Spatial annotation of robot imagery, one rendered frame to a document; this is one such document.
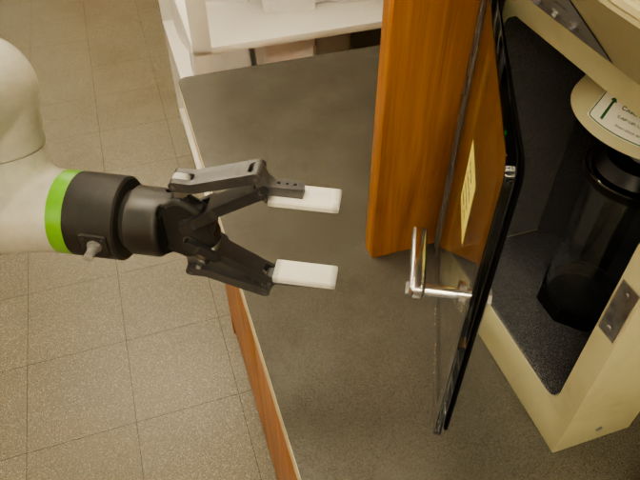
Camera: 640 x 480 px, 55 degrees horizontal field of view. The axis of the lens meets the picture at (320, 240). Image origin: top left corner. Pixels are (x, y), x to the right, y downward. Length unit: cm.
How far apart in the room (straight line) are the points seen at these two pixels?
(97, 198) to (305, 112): 70
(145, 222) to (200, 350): 142
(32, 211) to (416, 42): 46
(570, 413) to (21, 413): 165
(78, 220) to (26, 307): 168
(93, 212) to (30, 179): 8
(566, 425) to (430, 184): 37
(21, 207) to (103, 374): 141
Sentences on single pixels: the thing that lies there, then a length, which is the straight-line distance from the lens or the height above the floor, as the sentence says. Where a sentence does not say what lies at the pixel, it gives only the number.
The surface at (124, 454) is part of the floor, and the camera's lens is 191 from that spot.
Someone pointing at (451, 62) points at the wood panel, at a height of 127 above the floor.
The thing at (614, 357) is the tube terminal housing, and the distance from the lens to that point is 68.
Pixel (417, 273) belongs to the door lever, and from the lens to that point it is 60.
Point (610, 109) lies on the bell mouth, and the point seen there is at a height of 134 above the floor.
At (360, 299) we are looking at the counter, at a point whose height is 94.
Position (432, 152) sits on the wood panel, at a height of 113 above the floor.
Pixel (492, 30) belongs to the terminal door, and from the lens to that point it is 61.
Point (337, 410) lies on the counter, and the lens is 82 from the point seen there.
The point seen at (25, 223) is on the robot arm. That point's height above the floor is 122.
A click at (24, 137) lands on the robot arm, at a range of 68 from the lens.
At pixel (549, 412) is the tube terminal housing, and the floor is 99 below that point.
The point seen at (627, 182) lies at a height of 125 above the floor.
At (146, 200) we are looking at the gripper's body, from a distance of 66.
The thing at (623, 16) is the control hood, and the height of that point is 150.
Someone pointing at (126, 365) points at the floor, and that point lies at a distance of 207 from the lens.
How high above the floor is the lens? 165
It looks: 45 degrees down
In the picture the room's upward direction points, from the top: straight up
